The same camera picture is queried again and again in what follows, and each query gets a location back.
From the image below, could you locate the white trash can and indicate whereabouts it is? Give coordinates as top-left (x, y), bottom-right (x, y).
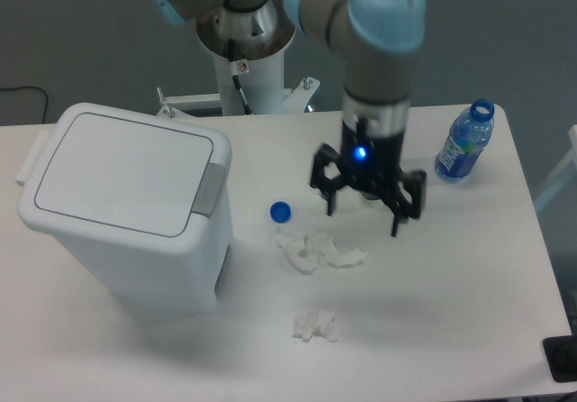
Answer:
top-left (17, 103), bottom-right (233, 313)

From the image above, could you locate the small crumpled white tissue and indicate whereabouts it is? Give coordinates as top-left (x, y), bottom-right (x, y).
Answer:
top-left (292, 310), bottom-right (337, 343)

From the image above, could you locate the blue plastic bottle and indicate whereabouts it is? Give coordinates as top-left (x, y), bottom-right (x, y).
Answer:
top-left (435, 98), bottom-right (495, 182)

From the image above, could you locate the blue bottle cap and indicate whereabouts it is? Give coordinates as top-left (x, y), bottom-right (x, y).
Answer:
top-left (269, 201), bottom-right (292, 224)

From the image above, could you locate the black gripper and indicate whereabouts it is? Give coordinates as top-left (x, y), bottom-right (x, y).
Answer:
top-left (309, 123), bottom-right (427, 237)

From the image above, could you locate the large crumpled white tissue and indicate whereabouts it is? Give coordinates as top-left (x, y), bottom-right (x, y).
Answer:
top-left (274, 229), bottom-right (369, 275)

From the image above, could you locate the white frame at right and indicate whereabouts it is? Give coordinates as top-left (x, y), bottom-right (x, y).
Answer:
top-left (533, 124), bottom-right (576, 213)

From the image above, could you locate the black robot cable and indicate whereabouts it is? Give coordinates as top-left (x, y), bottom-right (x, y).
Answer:
top-left (227, 39), bottom-right (253, 115)

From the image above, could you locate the clear green-label bottle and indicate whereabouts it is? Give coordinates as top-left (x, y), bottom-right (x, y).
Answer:
top-left (361, 191), bottom-right (380, 201)

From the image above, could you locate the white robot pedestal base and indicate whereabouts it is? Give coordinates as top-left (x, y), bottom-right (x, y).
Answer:
top-left (157, 52), bottom-right (321, 118)

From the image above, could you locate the black device at edge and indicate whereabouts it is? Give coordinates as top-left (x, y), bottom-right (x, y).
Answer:
top-left (543, 335), bottom-right (576, 383)

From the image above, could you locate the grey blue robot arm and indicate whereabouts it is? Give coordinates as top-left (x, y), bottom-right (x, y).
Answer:
top-left (155, 0), bottom-right (427, 224)

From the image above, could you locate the black floor cable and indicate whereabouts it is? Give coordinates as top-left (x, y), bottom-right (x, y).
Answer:
top-left (0, 86), bottom-right (50, 126)

